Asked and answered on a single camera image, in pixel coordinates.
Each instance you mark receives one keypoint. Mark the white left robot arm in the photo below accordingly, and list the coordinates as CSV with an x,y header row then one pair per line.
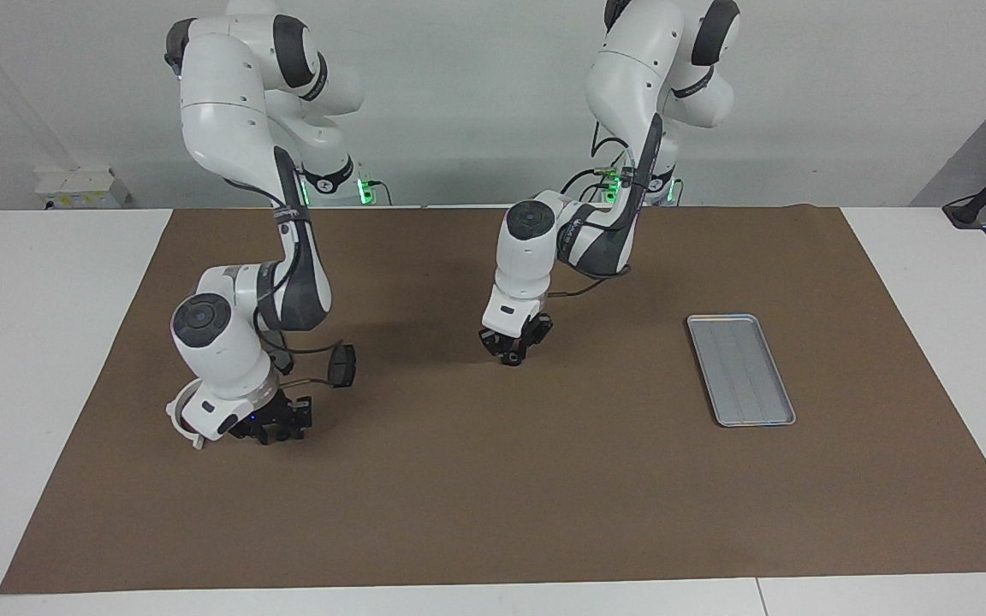
x,y
630,77

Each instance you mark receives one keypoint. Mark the silver metal tray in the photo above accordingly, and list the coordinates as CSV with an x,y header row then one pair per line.
x,y
745,376

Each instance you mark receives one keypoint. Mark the white curved plastic bracket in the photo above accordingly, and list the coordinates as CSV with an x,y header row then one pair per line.
x,y
175,415

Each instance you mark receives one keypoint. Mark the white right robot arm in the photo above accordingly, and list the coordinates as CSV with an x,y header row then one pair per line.
x,y
228,111

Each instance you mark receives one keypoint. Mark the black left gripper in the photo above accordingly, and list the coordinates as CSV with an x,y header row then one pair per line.
x,y
520,329

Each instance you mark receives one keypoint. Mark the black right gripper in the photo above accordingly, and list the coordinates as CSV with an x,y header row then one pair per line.
x,y
258,415

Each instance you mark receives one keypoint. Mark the white background box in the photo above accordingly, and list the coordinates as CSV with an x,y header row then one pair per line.
x,y
82,188

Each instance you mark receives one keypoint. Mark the brown table mat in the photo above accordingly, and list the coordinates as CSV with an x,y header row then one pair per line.
x,y
493,479

